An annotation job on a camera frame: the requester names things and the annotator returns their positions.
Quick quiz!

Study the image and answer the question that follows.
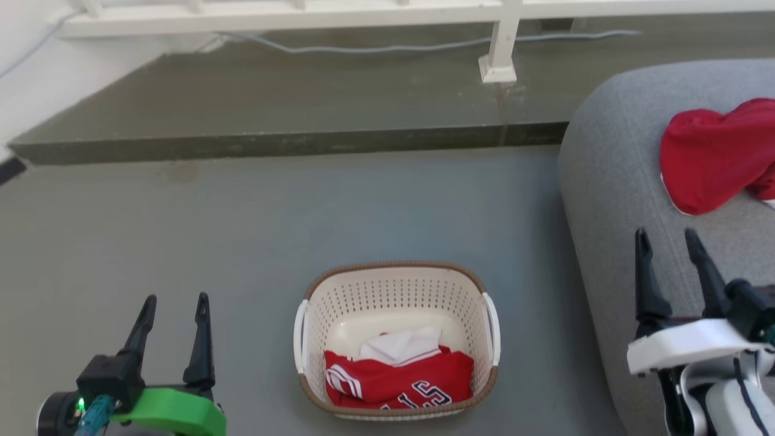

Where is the teal braided cable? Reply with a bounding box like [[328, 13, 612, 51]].
[[76, 395, 116, 436]]

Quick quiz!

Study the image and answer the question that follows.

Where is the red garment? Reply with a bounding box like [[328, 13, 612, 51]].
[[660, 98, 775, 216]]

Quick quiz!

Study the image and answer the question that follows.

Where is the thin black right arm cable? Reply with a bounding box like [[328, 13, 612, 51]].
[[733, 357, 771, 436]]

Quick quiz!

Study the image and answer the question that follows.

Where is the white garment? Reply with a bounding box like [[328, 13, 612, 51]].
[[359, 327, 443, 367]]

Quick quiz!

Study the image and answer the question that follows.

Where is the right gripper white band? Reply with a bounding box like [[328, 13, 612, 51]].
[[627, 228, 775, 377]]

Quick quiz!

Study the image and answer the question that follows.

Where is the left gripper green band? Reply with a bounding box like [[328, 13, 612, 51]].
[[77, 292, 228, 436]]

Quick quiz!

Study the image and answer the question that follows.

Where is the black floor strip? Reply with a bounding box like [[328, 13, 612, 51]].
[[0, 156, 28, 185]]

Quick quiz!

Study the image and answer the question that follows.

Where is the cream plastic laundry basket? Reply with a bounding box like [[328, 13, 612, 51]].
[[293, 261, 502, 421]]

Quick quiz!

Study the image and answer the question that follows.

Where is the white wooden railing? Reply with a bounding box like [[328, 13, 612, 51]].
[[58, 0, 775, 84]]

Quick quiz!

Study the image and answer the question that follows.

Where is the red jersey with white stripes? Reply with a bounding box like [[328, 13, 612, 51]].
[[324, 345, 475, 411]]

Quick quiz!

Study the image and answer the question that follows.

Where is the grey fabric sofa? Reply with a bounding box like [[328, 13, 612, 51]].
[[558, 59, 775, 436]]

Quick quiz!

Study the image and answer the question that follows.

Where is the thin light grey floor cable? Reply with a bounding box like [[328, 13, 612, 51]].
[[0, 9, 642, 79]]

